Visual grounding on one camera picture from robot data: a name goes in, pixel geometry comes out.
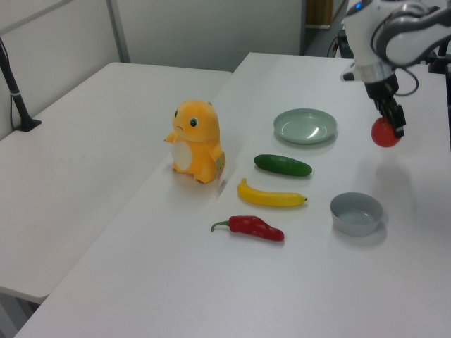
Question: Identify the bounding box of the green cucumber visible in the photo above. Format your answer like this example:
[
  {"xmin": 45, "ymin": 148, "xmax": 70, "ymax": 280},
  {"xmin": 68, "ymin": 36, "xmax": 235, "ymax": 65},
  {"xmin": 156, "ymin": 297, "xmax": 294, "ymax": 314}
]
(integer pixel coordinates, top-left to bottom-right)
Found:
[{"xmin": 253, "ymin": 154, "xmax": 313, "ymax": 177}]

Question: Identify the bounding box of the wooden cabinet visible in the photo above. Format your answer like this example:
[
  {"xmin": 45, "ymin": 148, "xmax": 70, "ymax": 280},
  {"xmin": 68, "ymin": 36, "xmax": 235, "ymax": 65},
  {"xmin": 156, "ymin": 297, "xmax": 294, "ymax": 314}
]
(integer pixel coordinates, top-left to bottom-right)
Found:
[{"xmin": 305, "ymin": 0, "xmax": 334, "ymax": 30}]

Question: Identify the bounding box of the paper tag on plush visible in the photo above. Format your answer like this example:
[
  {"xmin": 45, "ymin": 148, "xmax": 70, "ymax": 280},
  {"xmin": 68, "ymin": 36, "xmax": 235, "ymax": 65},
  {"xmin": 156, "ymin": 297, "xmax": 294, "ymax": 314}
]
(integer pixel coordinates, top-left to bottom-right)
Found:
[{"xmin": 214, "ymin": 152, "xmax": 227, "ymax": 180}]

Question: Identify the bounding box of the black camera pole with base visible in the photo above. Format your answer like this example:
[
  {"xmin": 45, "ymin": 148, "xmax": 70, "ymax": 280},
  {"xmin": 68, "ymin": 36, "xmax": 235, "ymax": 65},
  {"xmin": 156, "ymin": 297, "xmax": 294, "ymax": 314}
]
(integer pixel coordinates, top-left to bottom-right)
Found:
[{"xmin": 0, "ymin": 37, "xmax": 42, "ymax": 133}]

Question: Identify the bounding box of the grey bowl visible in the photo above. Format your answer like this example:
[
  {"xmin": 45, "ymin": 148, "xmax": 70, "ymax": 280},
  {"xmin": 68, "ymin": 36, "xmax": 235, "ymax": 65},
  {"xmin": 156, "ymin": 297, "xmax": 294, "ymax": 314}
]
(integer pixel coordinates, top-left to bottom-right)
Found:
[{"xmin": 329, "ymin": 192, "xmax": 384, "ymax": 237}]

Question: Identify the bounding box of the black pole with clamp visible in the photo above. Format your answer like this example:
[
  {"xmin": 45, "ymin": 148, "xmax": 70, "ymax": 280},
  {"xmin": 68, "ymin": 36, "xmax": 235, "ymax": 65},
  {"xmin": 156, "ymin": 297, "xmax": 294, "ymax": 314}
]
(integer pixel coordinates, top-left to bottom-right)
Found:
[{"xmin": 428, "ymin": 33, "xmax": 451, "ymax": 75}]

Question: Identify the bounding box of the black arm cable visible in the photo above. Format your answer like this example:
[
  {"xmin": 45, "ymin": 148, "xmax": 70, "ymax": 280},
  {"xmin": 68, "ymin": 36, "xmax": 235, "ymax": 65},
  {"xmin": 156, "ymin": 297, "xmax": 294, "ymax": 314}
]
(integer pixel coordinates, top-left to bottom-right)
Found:
[{"xmin": 395, "ymin": 65, "xmax": 421, "ymax": 98}]

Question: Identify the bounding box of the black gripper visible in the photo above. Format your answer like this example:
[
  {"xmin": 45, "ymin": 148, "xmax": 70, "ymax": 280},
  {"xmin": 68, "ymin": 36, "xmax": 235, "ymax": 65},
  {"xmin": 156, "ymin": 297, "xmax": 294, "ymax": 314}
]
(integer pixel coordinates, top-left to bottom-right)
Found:
[{"xmin": 364, "ymin": 72, "xmax": 407, "ymax": 139}]

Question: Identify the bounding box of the red chili pepper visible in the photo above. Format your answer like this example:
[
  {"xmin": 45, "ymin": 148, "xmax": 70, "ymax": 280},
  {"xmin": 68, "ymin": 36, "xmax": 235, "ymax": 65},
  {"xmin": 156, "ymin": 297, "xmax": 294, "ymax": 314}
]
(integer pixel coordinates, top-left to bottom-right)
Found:
[{"xmin": 210, "ymin": 215, "xmax": 285, "ymax": 242}]

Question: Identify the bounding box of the yellow banana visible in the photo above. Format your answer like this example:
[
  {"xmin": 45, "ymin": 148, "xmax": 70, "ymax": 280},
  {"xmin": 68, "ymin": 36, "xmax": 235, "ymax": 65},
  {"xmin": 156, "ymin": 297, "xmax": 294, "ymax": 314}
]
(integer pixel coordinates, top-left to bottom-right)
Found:
[{"xmin": 237, "ymin": 177, "xmax": 309, "ymax": 208}]

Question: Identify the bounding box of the pale green plate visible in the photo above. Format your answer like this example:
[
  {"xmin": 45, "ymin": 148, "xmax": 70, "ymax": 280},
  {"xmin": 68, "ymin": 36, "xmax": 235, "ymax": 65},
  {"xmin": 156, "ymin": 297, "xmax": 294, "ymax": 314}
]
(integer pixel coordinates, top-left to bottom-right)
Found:
[{"xmin": 273, "ymin": 108, "xmax": 338, "ymax": 145}]

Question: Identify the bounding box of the red apple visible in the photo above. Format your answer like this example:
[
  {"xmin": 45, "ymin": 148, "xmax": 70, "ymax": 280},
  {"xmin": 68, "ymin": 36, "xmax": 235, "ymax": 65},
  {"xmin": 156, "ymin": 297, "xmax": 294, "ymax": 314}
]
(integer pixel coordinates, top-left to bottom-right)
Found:
[{"xmin": 371, "ymin": 118, "xmax": 402, "ymax": 149}]

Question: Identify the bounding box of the orange plush toy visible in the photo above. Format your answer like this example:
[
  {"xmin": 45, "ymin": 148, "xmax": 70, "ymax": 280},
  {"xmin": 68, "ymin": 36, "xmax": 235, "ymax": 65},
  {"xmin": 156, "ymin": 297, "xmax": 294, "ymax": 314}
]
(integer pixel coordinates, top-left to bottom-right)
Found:
[{"xmin": 163, "ymin": 99, "xmax": 226, "ymax": 185}]

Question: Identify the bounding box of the grey partition post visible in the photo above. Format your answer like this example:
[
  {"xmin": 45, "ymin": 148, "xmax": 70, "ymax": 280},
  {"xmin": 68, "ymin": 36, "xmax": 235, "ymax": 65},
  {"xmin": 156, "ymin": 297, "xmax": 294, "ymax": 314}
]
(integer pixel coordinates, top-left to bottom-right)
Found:
[{"xmin": 105, "ymin": 0, "xmax": 130, "ymax": 64}]

